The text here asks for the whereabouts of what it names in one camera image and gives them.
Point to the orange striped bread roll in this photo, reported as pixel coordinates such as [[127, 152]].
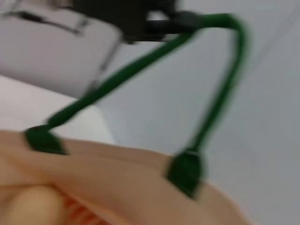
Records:
[[78, 212]]

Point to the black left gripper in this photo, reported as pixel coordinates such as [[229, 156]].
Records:
[[145, 25]]

